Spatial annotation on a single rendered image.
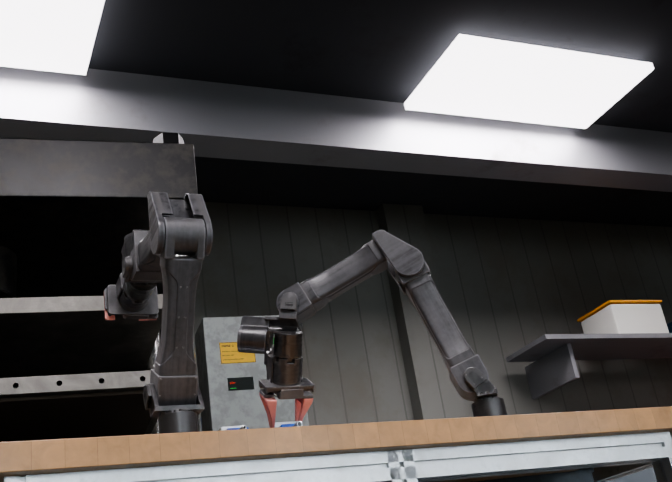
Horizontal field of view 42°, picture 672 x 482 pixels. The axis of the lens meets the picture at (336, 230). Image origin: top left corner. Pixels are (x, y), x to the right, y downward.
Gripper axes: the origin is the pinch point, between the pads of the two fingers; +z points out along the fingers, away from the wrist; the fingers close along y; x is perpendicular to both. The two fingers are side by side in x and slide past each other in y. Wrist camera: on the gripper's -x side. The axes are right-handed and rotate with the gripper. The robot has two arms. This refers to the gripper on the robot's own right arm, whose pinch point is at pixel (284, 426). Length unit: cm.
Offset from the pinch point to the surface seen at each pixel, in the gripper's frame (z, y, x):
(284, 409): 22, -24, -86
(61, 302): -9, 41, -101
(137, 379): 11, 20, -86
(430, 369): 71, -183, -322
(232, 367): 10, -9, -93
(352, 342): 56, -137, -338
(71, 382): 11, 39, -86
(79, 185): -44, 37, -107
